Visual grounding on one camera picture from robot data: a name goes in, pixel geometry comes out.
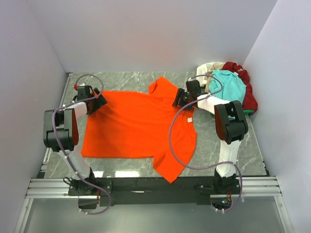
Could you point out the black base beam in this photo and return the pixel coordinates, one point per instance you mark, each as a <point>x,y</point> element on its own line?
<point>155,190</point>

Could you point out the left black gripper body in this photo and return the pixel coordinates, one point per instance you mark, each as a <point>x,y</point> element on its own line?
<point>97,102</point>

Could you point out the teal t shirt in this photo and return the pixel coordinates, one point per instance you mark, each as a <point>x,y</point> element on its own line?
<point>227,85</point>

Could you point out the beige t shirt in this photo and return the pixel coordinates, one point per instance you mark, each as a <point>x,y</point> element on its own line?
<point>209,68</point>

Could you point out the cream white t shirt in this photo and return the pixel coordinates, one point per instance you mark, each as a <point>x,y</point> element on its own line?
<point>201,71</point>

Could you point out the orange t shirt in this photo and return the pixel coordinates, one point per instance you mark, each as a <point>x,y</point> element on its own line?
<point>134,125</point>

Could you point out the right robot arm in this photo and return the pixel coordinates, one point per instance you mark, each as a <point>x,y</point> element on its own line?
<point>230,124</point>

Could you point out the aluminium frame rail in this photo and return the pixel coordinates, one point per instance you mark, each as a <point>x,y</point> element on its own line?
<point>56,188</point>

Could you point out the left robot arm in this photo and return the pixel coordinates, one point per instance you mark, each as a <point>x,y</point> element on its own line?
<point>60,132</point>

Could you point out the dark red t shirt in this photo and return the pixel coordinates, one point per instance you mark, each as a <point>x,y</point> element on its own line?
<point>249,103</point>

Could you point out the green t shirt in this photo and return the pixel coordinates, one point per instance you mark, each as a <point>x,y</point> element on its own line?
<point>247,112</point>

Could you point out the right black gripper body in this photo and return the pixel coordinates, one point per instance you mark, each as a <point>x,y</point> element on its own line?
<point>180,98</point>

